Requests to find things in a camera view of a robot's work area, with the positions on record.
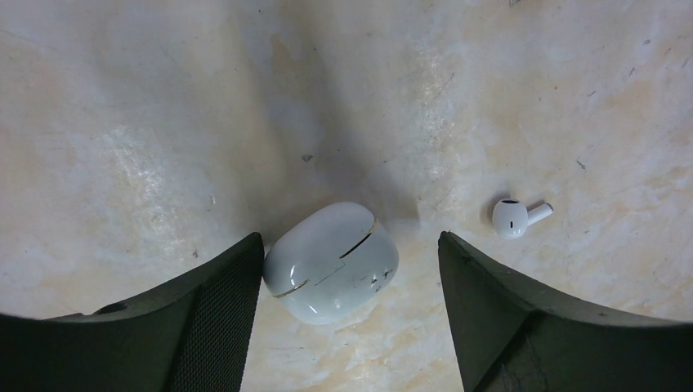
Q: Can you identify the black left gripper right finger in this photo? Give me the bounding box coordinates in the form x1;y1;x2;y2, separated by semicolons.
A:
438;232;692;391

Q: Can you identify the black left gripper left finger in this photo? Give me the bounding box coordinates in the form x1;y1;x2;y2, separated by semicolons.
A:
1;233;264;391

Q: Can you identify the white earbud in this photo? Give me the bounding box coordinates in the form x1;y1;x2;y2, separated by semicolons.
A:
492;198;554;239

